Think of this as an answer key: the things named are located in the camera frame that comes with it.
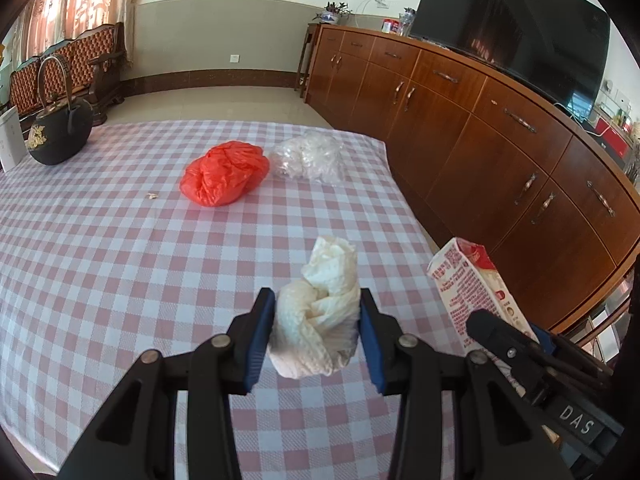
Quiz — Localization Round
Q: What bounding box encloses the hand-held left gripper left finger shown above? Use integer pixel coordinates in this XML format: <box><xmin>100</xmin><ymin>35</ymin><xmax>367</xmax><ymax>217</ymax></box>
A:
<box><xmin>60</xmin><ymin>287</ymin><xmax>277</xmax><ymax>480</ymax></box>

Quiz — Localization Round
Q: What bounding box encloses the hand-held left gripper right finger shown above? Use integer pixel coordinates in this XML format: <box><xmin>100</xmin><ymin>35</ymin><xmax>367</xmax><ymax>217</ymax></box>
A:
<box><xmin>359</xmin><ymin>287</ymin><xmax>576</xmax><ymax>480</ymax></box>

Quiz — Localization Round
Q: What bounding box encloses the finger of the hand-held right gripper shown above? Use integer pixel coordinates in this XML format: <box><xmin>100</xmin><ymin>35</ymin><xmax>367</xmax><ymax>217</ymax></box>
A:
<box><xmin>466</xmin><ymin>308</ymin><xmax>557</xmax><ymax>402</ymax></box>
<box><xmin>530</xmin><ymin>324</ymin><xmax>615</xmax><ymax>387</ymax></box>

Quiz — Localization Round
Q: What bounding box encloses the white plastic bag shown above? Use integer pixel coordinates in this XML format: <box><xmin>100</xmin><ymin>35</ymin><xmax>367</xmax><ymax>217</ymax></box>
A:
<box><xmin>267</xmin><ymin>235</ymin><xmax>361</xmax><ymax>380</ymax></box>

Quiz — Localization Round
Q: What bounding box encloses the red and white carton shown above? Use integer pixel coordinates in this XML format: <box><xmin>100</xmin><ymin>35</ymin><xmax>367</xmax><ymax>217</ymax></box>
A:
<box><xmin>427</xmin><ymin>237</ymin><xmax>543</xmax><ymax>396</ymax></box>

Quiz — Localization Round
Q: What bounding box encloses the pink checkered tablecloth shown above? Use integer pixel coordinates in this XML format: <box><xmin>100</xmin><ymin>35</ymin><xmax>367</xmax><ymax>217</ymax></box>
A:
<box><xmin>0</xmin><ymin>120</ymin><xmax>481</xmax><ymax>480</ymax></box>

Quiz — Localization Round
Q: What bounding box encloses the red plastic bag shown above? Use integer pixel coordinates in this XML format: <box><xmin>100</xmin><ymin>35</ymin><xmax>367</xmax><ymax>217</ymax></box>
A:
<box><xmin>180</xmin><ymin>141</ymin><xmax>271</xmax><ymax>207</ymax></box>

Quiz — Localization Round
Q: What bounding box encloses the clear plastic bag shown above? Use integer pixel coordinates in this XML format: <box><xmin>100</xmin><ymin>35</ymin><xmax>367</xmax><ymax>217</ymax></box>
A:
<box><xmin>270</xmin><ymin>131</ymin><xmax>346</xmax><ymax>185</ymax></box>

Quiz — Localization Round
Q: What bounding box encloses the red box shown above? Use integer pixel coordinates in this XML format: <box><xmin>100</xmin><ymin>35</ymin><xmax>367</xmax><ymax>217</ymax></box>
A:
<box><xmin>592</xmin><ymin>115</ymin><xmax>633</xmax><ymax>158</ymax></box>

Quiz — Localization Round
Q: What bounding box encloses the long wooden cabinet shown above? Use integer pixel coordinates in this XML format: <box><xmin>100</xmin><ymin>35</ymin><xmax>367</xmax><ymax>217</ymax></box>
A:
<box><xmin>305</xmin><ymin>25</ymin><xmax>640</xmax><ymax>333</ymax></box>

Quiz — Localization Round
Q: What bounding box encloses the small wooden side table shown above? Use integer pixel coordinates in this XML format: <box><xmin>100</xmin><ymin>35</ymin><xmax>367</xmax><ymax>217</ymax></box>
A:
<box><xmin>295</xmin><ymin>22</ymin><xmax>321</xmax><ymax>98</ymax></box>

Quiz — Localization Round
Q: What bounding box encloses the black iron teapot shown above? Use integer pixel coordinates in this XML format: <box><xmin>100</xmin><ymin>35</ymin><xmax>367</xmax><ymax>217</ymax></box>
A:
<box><xmin>26</xmin><ymin>55</ymin><xmax>94</xmax><ymax>166</ymax></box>

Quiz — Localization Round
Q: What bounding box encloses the black television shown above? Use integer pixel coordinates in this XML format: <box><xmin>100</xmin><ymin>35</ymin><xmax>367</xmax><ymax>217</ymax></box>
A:
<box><xmin>409</xmin><ymin>0</ymin><xmax>612</xmax><ymax>120</ymax></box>

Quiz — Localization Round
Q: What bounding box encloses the white box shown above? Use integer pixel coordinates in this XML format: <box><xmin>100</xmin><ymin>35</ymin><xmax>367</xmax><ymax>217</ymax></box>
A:
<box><xmin>0</xmin><ymin>107</ymin><xmax>26</xmax><ymax>173</ymax></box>

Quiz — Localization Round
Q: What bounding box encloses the potted plant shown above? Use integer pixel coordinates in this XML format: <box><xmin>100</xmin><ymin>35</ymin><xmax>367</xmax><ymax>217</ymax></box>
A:
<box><xmin>314</xmin><ymin>1</ymin><xmax>353</xmax><ymax>26</ymax></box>

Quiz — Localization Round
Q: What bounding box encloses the wooden sofa with orange cushions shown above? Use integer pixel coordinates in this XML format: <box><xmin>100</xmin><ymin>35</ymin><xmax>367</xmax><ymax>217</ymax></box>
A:
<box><xmin>9</xmin><ymin>21</ymin><xmax>126</xmax><ymax>126</ymax></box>

